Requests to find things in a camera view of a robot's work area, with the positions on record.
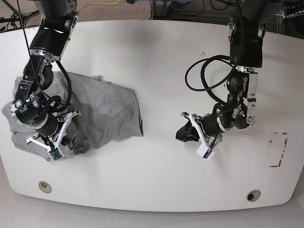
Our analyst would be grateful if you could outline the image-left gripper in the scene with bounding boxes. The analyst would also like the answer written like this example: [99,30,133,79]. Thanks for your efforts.
[25,111,81,154]

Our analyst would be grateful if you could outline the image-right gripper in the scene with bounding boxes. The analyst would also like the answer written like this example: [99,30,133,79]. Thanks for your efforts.
[175,112,225,151]

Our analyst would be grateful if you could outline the grey printed T-shirt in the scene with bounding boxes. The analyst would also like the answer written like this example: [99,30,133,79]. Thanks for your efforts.
[1,71,143,162]

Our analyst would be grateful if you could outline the red tape rectangle marking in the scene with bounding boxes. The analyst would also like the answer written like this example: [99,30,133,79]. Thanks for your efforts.
[266,132,288,168]

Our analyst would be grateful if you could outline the black tripod legs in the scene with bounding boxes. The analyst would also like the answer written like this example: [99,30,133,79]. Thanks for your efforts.
[0,0,40,33]

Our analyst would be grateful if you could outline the white power strip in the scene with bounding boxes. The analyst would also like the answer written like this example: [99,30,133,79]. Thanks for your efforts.
[283,5,304,19]

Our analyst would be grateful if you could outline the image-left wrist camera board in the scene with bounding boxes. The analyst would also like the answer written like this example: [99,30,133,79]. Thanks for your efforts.
[48,147,64,162]

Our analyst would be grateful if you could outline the left table cable grommet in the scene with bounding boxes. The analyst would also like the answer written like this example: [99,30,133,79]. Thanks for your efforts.
[38,181,52,194]

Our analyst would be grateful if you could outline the table cable grommet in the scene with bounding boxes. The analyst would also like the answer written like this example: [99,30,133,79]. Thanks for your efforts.
[38,181,52,194]
[247,190,261,202]

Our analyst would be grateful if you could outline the right table cable grommet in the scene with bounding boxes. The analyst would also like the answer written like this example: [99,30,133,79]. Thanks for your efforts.
[247,190,261,202]

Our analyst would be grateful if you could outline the grey metal frame leg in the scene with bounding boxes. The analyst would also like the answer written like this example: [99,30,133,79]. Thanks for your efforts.
[149,0,173,19]

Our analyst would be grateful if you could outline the yellow cable on floor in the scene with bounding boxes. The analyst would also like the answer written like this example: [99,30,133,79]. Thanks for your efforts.
[76,0,121,15]

